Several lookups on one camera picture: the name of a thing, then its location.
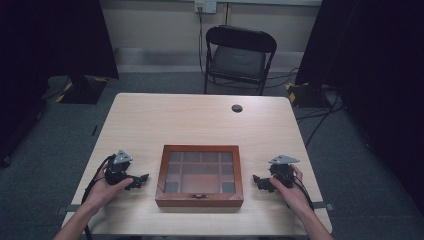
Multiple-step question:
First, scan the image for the black cable from wall outlet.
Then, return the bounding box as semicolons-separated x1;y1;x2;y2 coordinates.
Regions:
198;5;234;88

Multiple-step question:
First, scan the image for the person's left hand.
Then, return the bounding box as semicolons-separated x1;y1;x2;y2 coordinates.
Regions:
81;162;135;214

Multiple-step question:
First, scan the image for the black stand base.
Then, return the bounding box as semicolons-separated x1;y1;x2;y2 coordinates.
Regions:
284;81;332;109
54;75;110;105

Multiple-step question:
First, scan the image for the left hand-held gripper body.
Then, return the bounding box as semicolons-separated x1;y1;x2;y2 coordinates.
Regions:
104;149;135;186

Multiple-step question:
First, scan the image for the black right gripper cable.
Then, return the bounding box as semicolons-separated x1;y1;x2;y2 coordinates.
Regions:
292;175;315;212

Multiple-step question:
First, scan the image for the black floor cable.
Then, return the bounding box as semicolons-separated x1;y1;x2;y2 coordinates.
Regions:
294;91;345;148

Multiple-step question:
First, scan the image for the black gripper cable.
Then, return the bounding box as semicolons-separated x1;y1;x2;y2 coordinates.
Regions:
80;154;117;240
292;175;315;212

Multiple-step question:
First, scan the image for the person's right hand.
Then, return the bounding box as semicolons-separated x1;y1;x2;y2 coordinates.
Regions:
268;164;316;222

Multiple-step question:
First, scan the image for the grey table strap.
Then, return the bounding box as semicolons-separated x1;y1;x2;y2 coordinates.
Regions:
56;203;82;215
312;201;335;212

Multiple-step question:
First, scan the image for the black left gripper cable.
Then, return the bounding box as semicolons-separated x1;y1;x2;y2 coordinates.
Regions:
80;154;117;240

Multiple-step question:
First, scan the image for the black folding chair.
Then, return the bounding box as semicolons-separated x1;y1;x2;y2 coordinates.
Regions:
203;24;278;97

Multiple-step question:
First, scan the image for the wooden box with glass lid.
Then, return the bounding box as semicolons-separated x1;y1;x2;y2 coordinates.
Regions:
155;144;245;208

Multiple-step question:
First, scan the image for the white wall outlet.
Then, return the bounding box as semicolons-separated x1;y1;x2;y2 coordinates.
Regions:
194;0;218;15

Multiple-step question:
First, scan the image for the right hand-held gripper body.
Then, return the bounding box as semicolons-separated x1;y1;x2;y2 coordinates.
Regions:
267;154;300;188

